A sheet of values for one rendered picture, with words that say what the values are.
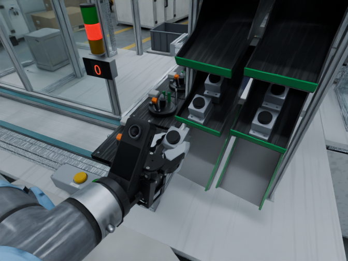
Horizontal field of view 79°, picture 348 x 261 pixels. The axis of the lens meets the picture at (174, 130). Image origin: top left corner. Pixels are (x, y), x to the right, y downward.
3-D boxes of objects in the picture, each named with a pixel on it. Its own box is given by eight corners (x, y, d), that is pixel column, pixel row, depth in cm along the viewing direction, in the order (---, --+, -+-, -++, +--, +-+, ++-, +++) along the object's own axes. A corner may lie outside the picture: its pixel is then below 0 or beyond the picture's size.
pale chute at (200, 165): (209, 190, 65) (205, 191, 61) (173, 171, 70) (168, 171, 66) (244, 105, 65) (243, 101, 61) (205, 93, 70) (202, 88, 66)
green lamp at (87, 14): (92, 25, 70) (88, 8, 67) (80, 23, 71) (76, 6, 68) (102, 22, 73) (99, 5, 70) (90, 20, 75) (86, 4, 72)
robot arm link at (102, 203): (61, 188, 29) (104, 219, 25) (89, 171, 32) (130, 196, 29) (68, 224, 32) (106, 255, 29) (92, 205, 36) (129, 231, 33)
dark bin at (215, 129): (219, 138, 53) (218, 122, 47) (176, 120, 59) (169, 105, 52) (260, 59, 62) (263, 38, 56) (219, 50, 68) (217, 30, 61)
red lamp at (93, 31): (96, 41, 73) (92, 25, 70) (84, 39, 75) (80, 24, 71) (105, 37, 77) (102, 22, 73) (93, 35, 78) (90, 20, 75)
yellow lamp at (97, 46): (99, 55, 76) (96, 41, 73) (88, 53, 78) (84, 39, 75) (107, 51, 80) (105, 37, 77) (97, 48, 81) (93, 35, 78)
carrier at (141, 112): (176, 133, 91) (176, 109, 83) (128, 120, 98) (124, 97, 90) (194, 105, 108) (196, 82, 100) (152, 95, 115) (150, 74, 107)
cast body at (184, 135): (180, 164, 49) (173, 153, 43) (164, 156, 51) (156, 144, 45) (197, 134, 52) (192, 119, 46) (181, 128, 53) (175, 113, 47)
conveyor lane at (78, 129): (150, 193, 79) (148, 176, 72) (-3, 134, 104) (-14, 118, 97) (178, 144, 99) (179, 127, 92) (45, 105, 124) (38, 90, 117)
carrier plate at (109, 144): (148, 178, 73) (147, 174, 71) (91, 158, 80) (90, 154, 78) (175, 135, 90) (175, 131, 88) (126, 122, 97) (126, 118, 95)
